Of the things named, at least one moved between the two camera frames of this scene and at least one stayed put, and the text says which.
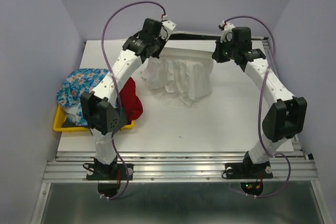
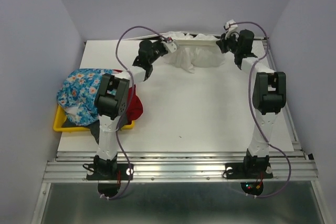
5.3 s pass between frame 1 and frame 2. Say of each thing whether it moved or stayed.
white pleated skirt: moved
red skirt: stayed
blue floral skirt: stayed
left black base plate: stayed
